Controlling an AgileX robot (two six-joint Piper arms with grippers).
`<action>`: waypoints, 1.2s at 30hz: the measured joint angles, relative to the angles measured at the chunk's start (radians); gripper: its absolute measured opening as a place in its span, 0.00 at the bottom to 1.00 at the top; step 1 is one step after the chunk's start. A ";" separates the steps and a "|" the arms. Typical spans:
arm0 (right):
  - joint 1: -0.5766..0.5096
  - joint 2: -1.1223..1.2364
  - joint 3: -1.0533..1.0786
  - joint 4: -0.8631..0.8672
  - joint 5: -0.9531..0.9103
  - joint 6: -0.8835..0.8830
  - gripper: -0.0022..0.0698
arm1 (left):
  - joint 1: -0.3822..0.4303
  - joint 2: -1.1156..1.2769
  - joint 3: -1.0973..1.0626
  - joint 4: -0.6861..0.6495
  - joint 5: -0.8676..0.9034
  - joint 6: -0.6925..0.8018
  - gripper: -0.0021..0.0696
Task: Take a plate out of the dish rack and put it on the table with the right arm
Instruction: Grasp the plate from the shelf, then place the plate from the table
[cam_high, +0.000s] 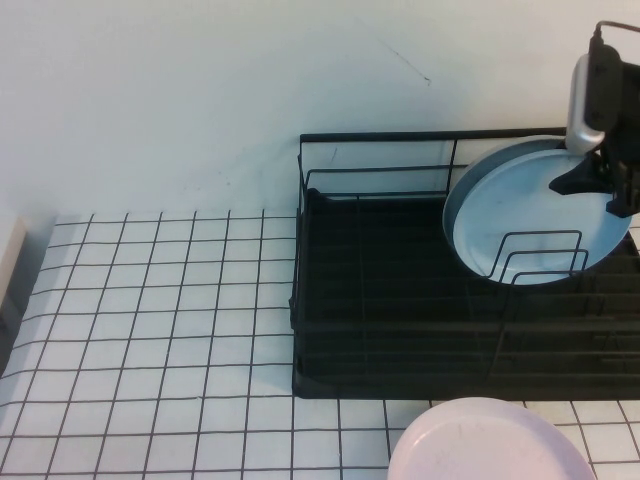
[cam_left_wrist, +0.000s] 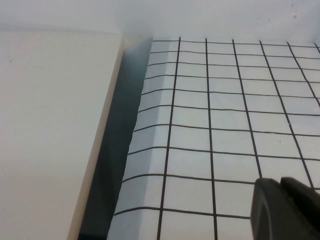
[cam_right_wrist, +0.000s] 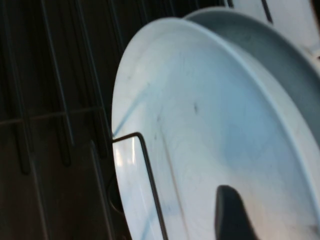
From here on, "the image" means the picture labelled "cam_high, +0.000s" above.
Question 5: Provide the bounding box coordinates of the light blue round plate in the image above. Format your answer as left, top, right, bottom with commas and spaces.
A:
442, 138, 632, 287

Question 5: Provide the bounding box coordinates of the black camera cable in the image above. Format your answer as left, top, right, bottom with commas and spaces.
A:
592, 20, 640, 49

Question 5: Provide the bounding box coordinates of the black wire dish rack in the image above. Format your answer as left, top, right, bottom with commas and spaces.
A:
288, 127, 640, 382

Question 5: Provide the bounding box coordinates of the white grid pattern tablecloth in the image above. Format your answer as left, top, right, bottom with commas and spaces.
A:
0, 209, 640, 480

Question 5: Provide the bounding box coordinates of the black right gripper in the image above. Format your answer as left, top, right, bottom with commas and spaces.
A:
548, 62, 640, 217

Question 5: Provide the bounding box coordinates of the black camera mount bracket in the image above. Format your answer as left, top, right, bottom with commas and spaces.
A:
587, 42, 626, 134

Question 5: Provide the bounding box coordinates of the pink round plate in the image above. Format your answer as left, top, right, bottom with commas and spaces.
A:
387, 397, 596, 480

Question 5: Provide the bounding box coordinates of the black plastic drip tray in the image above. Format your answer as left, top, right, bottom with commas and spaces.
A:
291, 187, 640, 401

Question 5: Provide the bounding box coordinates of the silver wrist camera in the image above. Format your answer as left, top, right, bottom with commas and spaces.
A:
564, 52, 609, 154

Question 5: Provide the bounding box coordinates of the beige wall trim strip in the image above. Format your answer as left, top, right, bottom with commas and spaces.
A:
0, 215, 29, 312

